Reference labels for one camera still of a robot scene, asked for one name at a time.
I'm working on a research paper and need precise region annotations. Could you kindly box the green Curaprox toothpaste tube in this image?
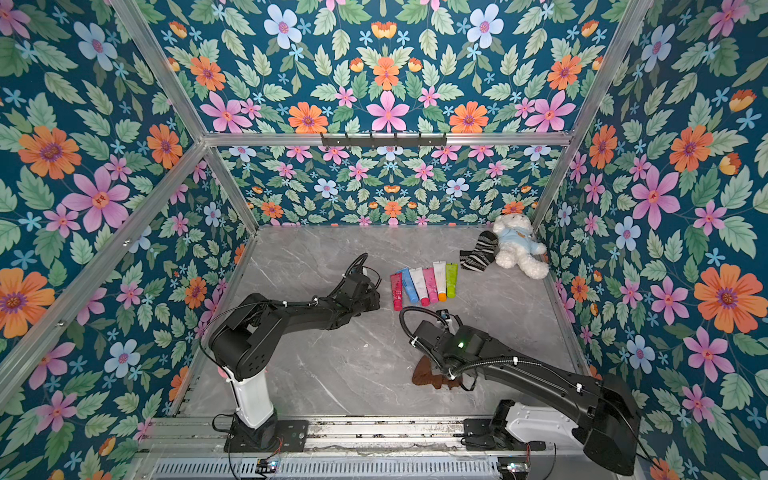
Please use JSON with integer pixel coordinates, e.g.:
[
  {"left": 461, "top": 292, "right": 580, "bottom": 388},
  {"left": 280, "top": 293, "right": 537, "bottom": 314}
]
[{"left": 445, "top": 263, "right": 459, "bottom": 298}]

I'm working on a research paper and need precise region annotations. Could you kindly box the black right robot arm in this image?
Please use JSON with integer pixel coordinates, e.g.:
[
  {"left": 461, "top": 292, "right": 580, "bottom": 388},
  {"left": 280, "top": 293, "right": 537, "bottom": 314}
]
[{"left": 409, "top": 321, "right": 641, "bottom": 475}]

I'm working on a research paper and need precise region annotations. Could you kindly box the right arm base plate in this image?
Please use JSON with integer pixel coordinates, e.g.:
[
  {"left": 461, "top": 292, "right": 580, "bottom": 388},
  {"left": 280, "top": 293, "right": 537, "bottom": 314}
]
[{"left": 457, "top": 418, "right": 547, "bottom": 452}]

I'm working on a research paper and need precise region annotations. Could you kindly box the blue toothpaste tube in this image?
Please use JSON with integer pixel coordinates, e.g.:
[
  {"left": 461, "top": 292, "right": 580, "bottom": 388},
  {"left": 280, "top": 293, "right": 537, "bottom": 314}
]
[{"left": 400, "top": 268, "right": 420, "bottom": 305}]

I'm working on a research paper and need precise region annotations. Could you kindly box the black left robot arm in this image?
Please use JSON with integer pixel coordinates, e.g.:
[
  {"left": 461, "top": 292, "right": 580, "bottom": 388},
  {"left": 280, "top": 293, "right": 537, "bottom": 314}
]
[{"left": 208, "top": 267, "right": 381, "bottom": 431}]

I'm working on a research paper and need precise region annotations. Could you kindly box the black hook rail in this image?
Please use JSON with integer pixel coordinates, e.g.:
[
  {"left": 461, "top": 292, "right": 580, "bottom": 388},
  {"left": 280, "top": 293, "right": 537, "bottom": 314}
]
[{"left": 320, "top": 133, "right": 448, "bottom": 149}]

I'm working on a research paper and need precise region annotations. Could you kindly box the red Curaprox toothpaste tube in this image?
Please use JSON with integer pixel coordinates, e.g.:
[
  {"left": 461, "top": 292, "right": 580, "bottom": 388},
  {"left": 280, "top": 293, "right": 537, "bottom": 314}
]
[{"left": 390, "top": 272, "right": 403, "bottom": 312}]

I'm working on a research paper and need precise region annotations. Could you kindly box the white tube red cap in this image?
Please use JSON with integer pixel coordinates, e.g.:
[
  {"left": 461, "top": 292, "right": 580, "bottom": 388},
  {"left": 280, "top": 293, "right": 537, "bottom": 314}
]
[{"left": 409, "top": 268, "right": 431, "bottom": 307}]

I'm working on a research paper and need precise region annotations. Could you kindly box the brown cloth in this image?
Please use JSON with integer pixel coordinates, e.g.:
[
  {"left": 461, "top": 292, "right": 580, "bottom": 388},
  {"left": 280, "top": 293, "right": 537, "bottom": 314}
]
[{"left": 411, "top": 355, "right": 462, "bottom": 390}]

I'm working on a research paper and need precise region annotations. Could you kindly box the striped black white sock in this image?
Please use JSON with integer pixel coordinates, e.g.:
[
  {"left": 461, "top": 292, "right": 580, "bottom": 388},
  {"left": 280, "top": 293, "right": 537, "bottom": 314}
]
[{"left": 459, "top": 231, "right": 499, "bottom": 272}]

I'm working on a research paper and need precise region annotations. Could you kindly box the white teddy bear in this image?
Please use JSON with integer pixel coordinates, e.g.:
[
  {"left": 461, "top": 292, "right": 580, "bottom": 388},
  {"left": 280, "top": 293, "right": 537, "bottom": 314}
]
[{"left": 492, "top": 213, "right": 549, "bottom": 280}]

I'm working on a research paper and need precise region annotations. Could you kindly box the pink Curaprox toothpaste tube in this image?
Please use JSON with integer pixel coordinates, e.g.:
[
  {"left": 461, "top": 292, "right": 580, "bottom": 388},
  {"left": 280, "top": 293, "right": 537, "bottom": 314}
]
[{"left": 423, "top": 268, "right": 439, "bottom": 303}]

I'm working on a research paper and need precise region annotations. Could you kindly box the white tube orange cap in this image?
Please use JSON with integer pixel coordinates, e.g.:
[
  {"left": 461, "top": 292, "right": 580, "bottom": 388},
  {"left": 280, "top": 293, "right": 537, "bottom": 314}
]
[{"left": 433, "top": 261, "right": 447, "bottom": 302}]

